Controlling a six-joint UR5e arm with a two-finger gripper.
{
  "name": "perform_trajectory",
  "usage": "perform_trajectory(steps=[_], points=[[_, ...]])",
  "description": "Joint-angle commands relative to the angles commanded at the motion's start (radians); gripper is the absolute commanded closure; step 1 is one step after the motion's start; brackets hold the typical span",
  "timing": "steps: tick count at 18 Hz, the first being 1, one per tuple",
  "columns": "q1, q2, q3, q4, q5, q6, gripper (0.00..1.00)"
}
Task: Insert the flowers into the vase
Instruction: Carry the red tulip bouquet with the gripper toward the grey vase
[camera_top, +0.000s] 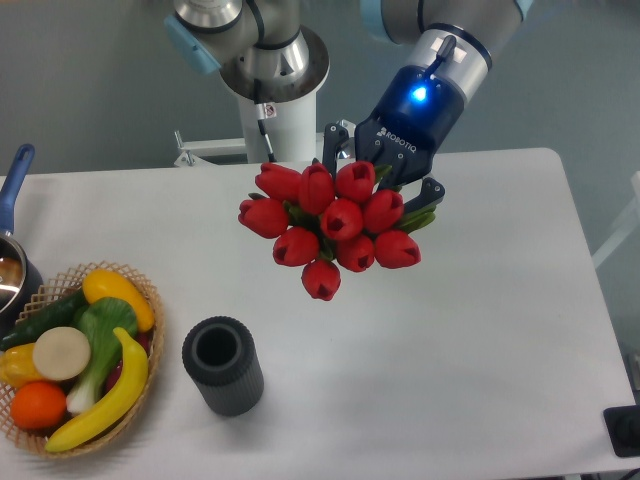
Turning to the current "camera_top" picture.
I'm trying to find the green bok choy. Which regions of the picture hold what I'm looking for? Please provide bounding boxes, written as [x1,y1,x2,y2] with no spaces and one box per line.
[67,297,138,416]

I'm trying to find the red tulip bouquet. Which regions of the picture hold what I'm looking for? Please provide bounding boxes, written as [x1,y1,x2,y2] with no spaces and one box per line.
[238,160,436,301]

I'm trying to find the dark grey ribbed vase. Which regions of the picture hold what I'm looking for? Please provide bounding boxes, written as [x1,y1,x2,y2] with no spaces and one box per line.
[181,316,264,417]

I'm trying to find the blue handled saucepan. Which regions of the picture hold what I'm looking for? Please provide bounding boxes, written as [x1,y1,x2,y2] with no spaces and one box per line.
[1,144,42,336]

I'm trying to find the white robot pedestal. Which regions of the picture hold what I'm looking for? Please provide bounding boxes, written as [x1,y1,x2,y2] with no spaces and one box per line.
[174,92,319,167]

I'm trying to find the yellow banana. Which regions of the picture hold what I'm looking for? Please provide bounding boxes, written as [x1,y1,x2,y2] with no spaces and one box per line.
[45,327,149,454]

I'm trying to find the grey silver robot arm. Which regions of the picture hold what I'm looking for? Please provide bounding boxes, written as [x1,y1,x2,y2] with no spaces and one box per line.
[164,1,531,213]

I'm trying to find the black device at edge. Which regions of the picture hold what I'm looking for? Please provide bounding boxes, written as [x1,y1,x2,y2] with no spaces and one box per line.
[603,405,639,458]

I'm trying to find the green cucumber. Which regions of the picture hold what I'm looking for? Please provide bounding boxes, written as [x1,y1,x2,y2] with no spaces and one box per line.
[1,290,88,351]

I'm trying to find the red fruit under banana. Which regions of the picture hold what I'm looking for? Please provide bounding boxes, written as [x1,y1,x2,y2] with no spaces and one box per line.
[103,332,151,394]

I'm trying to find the yellow bell pepper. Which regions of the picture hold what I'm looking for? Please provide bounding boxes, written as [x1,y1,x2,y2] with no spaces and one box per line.
[0,343,45,388]

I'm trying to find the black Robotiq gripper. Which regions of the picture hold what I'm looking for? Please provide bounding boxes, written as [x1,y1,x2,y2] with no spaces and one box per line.
[322,65,464,214]

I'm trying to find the yellow squash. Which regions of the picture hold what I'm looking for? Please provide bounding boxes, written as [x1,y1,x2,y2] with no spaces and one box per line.
[82,269,155,332]

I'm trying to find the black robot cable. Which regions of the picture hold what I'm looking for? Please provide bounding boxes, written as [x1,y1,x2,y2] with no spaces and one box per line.
[251,79,277,164]

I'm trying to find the woven wicker basket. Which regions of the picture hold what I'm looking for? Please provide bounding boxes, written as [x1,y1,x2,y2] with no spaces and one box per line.
[1,261,165,459]

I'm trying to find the orange fruit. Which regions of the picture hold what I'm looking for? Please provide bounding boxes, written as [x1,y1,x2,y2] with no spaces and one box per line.
[10,381,66,430]

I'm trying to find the white metal frame right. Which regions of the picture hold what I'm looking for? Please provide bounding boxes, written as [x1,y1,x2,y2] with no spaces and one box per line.
[592,171,639,269]

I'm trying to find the beige round slice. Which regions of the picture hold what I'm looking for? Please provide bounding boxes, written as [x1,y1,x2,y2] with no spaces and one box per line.
[32,327,91,381]

